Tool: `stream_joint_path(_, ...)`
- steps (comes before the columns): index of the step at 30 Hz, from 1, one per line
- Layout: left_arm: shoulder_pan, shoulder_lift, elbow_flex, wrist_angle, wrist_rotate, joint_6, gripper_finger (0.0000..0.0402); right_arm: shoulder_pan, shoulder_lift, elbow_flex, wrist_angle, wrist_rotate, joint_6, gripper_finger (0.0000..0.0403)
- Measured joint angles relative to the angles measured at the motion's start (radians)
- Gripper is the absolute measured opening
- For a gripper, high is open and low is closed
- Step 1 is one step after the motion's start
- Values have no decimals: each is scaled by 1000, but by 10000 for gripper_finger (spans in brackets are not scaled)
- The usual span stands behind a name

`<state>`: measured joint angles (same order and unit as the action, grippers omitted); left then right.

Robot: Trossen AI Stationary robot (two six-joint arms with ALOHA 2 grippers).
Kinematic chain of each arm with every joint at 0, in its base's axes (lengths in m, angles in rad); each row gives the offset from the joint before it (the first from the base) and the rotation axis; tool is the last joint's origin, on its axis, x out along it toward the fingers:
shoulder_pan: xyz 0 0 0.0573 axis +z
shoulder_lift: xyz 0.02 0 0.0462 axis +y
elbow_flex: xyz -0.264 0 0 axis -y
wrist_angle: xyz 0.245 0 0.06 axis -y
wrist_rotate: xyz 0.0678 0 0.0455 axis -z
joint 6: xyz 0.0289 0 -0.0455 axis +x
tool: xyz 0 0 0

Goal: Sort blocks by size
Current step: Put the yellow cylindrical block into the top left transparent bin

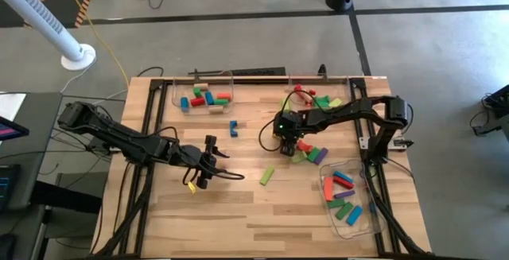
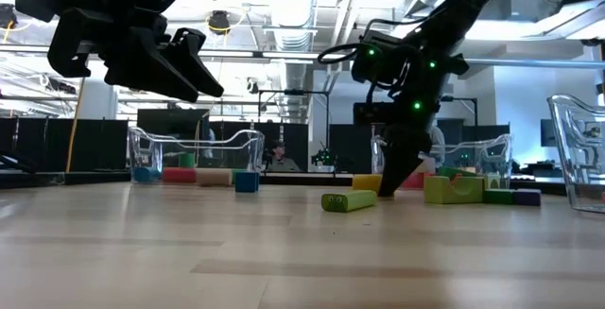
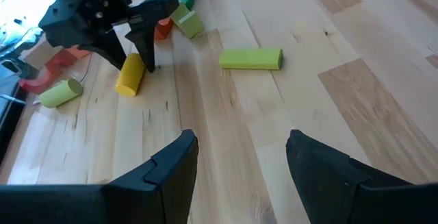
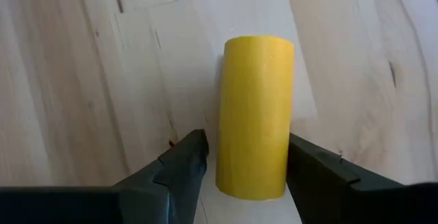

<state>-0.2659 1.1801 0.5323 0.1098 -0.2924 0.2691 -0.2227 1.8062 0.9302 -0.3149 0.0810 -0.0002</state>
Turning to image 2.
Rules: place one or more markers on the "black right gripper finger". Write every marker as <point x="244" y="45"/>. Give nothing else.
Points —
<point x="423" y="148"/>
<point x="397" y="158"/>

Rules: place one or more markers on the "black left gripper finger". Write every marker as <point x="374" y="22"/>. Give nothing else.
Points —
<point x="194" y="54"/>
<point x="142" y="68"/>

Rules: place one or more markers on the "natural wood block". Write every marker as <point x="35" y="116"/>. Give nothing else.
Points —
<point x="426" y="165"/>
<point x="213" y="177"/>

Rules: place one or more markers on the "yellow wooden cylinder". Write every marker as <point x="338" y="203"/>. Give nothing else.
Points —
<point x="366" y="183"/>

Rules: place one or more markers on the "long lime green block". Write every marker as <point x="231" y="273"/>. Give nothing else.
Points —
<point x="350" y="201"/>

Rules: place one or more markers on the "lime green wooden block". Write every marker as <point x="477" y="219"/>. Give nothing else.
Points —
<point x="472" y="195"/>
<point x="493" y="181"/>

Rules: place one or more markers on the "blue wooden cylinder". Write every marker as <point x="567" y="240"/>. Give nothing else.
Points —
<point x="146" y="175"/>

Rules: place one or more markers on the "purple wooden block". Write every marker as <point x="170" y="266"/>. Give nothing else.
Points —
<point x="527" y="197"/>

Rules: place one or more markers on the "small blue arch block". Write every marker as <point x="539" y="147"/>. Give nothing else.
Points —
<point x="247" y="182"/>

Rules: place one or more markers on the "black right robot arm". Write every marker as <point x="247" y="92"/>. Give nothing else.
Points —
<point x="454" y="11"/>

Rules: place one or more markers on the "small lime green block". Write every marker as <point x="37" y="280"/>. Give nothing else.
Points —
<point x="438" y="191"/>

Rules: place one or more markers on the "black device with green light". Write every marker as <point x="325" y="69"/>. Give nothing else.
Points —
<point x="325" y="158"/>

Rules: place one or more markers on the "clear plastic bin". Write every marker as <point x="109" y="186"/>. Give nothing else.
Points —
<point x="142" y="153"/>
<point x="581" y="167"/>
<point x="501" y="153"/>

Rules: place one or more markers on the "black partition panels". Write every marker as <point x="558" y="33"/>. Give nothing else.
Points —
<point x="94" y="143"/>

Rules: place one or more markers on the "long ceiling light strip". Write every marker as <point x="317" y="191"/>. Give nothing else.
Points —
<point x="283" y="55"/>

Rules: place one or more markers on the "seated person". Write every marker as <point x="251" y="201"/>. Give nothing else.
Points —
<point x="281" y="160"/>

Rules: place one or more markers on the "black overhead camera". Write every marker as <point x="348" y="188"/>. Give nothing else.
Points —
<point x="219" y="21"/>

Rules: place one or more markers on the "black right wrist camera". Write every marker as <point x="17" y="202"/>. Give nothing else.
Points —
<point x="373" y="58"/>

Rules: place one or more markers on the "black metal gantry frame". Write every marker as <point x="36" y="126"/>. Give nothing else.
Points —
<point x="475" y="110"/>

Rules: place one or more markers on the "dark wall screen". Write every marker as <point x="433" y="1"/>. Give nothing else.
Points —
<point x="548" y="132"/>

